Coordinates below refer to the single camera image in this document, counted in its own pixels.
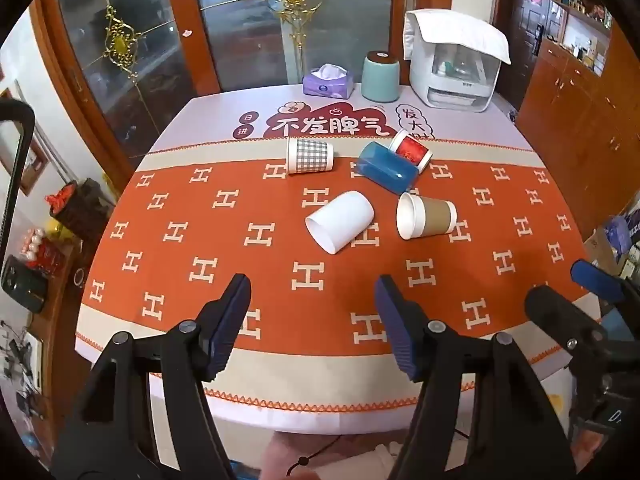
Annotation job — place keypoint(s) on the glass door with gold ornament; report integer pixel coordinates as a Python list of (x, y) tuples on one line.
[(295, 15), (125, 55)]

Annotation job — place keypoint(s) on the brown sleeve paper cup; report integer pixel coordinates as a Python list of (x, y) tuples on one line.
[(425, 215)]

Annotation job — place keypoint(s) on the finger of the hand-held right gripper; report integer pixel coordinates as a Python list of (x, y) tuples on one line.
[(557, 312), (596, 279)]

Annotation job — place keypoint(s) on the dark door with red decoration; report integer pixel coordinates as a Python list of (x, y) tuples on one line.
[(525, 20)]

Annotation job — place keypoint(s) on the blue plastic cup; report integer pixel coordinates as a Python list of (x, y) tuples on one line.
[(387, 168)]

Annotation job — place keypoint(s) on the red patterned paper cup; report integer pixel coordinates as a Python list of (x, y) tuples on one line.
[(412, 150)]

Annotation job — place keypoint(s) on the orange patterned tablecloth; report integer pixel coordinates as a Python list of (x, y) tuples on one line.
[(280, 240)]

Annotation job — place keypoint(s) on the white folded cloth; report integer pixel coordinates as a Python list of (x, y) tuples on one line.
[(460, 30)]

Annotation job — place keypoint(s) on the purple tissue box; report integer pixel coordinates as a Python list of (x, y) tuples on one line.
[(327, 84)]

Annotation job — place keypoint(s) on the wooden wall cabinet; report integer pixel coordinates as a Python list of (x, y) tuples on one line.
[(582, 95)]

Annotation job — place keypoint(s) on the black basket with red bow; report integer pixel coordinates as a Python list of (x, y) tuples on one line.
[(80, 207)]

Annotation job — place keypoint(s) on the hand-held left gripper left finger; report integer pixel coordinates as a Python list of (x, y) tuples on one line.
[(229, 321)]

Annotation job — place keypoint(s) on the cardboard box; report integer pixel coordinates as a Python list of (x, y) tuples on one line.
[(602, 247)]

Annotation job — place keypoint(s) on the red gift box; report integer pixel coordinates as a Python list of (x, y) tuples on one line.
[(42, 252)]

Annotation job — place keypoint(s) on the grey checked paper cup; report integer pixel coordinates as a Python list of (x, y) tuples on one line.
[(309, 156)]

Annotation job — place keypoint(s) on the white paper cup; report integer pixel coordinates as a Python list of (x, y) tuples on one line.
[(341, 220)]

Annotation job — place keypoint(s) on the teal canister with brown lid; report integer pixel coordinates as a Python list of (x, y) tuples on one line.
[(380, 77)]

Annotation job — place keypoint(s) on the white countertop appliance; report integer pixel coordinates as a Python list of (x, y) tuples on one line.
[(452, 77)]

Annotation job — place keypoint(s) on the person's light clothing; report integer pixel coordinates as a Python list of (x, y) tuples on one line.
[(325, 460)]

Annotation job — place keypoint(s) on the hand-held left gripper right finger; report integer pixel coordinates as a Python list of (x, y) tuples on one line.
[(400, 332)]

